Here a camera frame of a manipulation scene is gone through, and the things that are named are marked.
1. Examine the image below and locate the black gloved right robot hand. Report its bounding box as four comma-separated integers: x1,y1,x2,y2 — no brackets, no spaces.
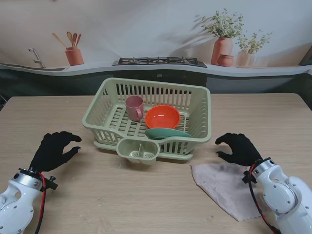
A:
214,133,264,168

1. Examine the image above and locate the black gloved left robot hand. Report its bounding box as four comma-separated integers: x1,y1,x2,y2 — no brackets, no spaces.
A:
28,131,82,174

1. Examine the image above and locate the beige wiping cloth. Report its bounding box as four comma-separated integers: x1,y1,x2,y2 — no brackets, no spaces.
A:
190,163,267,222

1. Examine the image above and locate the teal plastic plate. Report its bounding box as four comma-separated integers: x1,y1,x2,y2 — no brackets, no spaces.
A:
145,128,193,141

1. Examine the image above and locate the orange plastic bowl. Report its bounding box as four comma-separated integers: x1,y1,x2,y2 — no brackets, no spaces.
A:
145,105,181,130

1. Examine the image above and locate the pink plastic mug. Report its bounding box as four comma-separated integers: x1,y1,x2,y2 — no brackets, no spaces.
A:
125,95,144,122

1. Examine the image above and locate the pale green plastic dish rack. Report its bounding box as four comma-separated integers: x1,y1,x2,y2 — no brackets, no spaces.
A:
81,78,212,156

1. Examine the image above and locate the pale green cutlery holder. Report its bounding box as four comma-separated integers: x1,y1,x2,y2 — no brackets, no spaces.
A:
116,138,161,165

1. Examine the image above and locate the grey kitchen countertop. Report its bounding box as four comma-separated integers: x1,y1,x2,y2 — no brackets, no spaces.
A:
0,62,312,78

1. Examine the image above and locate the clear glass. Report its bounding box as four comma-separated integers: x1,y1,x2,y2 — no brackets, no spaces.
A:
254,56,270,68

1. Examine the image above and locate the plant in pale pot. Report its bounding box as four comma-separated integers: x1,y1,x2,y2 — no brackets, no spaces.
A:
235,29,273,68

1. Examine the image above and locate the small round terracotta pot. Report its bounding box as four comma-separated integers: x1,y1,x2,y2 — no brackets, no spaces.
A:
217,54,234,67

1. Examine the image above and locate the metal faucet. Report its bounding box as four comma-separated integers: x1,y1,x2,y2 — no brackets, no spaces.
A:
28,47,46,69

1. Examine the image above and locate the terracotta utensil pot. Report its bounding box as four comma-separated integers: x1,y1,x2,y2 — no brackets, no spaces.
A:
65,46,85,66

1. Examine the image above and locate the plant in tall terracotta vase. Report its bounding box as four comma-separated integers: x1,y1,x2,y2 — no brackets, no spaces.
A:
195,8,244,65

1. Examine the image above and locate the wooden spatula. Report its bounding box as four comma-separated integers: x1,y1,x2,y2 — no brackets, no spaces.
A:
52,32,67,48

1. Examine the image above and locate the black gas stove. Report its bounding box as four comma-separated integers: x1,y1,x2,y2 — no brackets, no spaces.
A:
112,57,208,68

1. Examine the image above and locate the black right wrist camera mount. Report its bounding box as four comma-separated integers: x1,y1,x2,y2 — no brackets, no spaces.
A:
242,170,256,185

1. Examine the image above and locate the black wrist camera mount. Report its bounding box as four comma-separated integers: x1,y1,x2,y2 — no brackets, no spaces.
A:
242,170,256,185
40,175,59,193

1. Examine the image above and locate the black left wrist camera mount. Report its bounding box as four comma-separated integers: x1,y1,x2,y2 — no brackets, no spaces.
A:
40,175,59,193

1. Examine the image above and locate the red and black left cable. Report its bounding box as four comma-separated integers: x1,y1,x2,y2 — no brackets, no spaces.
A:
34,172,48,234

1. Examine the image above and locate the red and black cable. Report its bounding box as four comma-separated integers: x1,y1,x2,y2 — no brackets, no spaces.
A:
34,172,48,234
248,164,281,234

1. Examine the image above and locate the red and black right cable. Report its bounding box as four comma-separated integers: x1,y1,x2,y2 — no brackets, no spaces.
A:
248,164,281,234

